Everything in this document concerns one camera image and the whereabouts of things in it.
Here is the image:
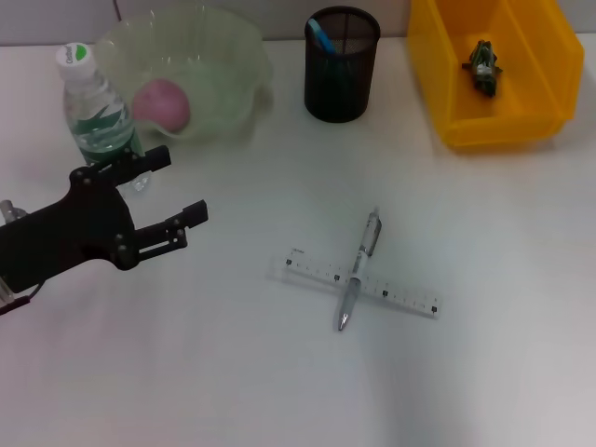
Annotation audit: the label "dark left gripper cable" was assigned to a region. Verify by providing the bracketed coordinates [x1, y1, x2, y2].
[0, 282, 44, 317]

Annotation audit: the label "blue safety scissors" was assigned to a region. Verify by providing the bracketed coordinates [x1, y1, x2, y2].
[307, 17, 339, 56]

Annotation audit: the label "clear green-label water bottle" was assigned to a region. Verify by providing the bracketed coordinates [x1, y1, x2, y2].
[55, 42, 153, 193]

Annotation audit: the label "clear silver ballpoint pen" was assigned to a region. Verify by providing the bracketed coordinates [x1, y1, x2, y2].
[332, 207, 384, 332]

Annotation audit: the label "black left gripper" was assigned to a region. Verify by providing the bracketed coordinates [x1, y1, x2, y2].
[0, 144, 210, 294]

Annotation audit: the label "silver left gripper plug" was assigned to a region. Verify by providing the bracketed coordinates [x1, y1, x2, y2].
[0, 199, 28, 223]

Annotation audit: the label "black mesh pen holder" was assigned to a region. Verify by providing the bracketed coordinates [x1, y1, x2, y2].
[305, 5, 381, 124]

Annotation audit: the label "green plastic wrapper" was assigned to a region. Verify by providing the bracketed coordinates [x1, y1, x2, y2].
[462, 40, 505, 99]

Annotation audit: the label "pink peach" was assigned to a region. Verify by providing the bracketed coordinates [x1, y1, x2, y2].
[132, 77, 192, 133]

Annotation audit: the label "yellow plastic bin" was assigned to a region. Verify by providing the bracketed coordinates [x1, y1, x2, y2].
[407, 0, 586, 150]

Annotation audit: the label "translucent green fruit plate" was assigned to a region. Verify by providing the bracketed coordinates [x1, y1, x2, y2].
[95, 7, 276, 143]

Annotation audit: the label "transparent plastic ruler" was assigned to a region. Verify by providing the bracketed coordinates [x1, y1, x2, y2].
[272, 253, 443, 320]

